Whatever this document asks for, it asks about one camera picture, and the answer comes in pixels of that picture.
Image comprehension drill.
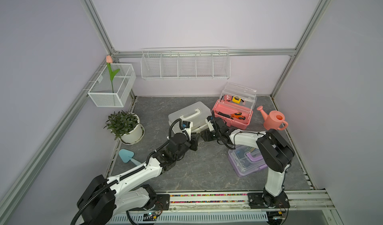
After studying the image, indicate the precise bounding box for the pink toolbox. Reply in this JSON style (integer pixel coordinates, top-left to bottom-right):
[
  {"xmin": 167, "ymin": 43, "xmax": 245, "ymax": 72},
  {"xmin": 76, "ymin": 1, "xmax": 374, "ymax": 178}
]
[{"xmin": 212, "ymin": 82, "xmax": 257, "ymax": 130}]

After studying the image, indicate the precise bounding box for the white toolbox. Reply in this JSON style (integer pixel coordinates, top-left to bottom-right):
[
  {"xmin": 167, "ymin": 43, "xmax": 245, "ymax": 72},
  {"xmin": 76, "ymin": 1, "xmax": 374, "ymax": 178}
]
[{"xmin": 168, "ymin": 101, "xmax": 211, "ymax": 133}]

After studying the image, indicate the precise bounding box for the purple clear-lid toolbox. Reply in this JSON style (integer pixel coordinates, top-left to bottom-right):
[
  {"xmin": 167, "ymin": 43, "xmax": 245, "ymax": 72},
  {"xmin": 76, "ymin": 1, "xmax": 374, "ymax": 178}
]
[{"xmin": 228, "ymin": 145, "xmax": 268, "ymax": 178}]

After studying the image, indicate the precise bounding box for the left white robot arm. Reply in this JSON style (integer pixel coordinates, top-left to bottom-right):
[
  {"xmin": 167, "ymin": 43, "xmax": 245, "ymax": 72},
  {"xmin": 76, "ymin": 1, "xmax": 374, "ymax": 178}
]
[{"xmin": 71, "ymin": 133, "xmax": 200, "ymax": 225}]

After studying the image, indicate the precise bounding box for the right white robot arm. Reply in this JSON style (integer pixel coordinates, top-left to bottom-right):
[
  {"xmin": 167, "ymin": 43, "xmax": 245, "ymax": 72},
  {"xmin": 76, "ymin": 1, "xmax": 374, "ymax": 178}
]
[{"xmin": 201, "ymin": 116, "xmax": 295, "ymax": 210}]

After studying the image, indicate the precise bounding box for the black yellow screwdriver pink box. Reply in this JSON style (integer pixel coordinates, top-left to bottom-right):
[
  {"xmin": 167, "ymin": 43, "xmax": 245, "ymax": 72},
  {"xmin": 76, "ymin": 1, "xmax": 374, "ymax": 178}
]
[{"xmin": 218, "ymin": 112, "xmax": 232, "ymax": 119}]

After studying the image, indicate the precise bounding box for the orange black screwdriver pink box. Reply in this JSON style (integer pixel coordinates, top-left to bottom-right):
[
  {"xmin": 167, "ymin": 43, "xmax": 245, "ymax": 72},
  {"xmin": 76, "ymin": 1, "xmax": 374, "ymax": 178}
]
[{"xmin": 230, "ymin": 112, "xmax": 246, "ymax": 120}]

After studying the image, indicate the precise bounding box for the yellow tape measure pink box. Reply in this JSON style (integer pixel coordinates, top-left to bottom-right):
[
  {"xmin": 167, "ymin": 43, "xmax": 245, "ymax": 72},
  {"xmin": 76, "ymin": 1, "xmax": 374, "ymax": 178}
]
[{"xmin": 232, "ymin": 96, "xmax": 242, "ymax": 104}]

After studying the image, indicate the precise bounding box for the pink watering can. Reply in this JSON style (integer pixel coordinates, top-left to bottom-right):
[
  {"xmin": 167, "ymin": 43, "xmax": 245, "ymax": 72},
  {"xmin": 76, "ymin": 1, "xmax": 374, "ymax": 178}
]
[{"xmin": 256, "ymin": 106, "xmax": 289, "ymax": 131}]

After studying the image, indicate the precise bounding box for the green potted plant white pot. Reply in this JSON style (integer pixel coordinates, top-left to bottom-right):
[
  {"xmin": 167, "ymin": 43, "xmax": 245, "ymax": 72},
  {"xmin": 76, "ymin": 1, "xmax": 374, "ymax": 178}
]
[{"xmin": 104, "ymin": 111, "xmax": 141, "ymax": 140}]

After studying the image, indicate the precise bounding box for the pink artificial tulip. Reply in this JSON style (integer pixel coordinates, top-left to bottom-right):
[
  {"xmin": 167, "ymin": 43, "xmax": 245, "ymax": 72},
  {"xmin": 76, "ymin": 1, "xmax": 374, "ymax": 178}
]
[{"xmin": 106, "ymin": 55, "xmax": 120, "ymax": 93}]

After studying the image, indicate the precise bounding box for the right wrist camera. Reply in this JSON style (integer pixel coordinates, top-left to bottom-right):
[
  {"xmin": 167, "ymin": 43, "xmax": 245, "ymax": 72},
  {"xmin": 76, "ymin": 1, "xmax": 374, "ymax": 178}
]
[{"xmin": 205, "ymin": 116, "xmax": 214, "ymax": 132}]

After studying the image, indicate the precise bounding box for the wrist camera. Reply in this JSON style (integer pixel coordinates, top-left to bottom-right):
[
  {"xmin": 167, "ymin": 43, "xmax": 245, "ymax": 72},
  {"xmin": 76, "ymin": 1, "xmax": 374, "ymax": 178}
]
[
  {"xmin": 205, "ymin": 116, "xmax": 214, "ymax": 132},
  {"xmin": 179, "ymin": 120, "xmax": 192, "ymax": 140}
]

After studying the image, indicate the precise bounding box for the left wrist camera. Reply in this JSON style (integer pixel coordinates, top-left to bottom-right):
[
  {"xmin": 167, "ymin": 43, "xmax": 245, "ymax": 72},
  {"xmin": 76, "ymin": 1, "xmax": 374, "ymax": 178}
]
[{"xmin": 179, "ymin": 120, "xmax": 192, "ymax": 140}]

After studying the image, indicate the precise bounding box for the teal handled tool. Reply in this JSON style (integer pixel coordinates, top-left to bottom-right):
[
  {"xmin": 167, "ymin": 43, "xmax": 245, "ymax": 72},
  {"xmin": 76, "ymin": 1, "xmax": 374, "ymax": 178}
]
[{"xmin": 118, "ymin": 149, "xmax": 142, "ymax": 166}]

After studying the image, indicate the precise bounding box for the white wire wall shelf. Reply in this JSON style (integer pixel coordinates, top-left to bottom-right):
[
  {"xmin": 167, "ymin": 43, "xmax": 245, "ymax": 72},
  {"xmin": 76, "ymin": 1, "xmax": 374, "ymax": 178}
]
[{"xmin": 141, "ymin": 47, "xmax": 231, "ymax": 80}]

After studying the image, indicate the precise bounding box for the white mesh wall basket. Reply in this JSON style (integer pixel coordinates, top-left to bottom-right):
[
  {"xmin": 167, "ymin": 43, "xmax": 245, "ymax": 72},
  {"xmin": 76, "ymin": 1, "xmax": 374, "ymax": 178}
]
[{"xmin": 87, "ymin": 63, "xmax": 136, "ymax": 108}]

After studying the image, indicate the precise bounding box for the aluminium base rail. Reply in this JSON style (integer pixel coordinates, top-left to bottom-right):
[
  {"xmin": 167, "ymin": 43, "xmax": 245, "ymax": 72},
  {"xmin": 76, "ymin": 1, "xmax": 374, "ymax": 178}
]
[{"xmin": 105, "ymin": 190, "xmax": 343, "ymax": 225}]

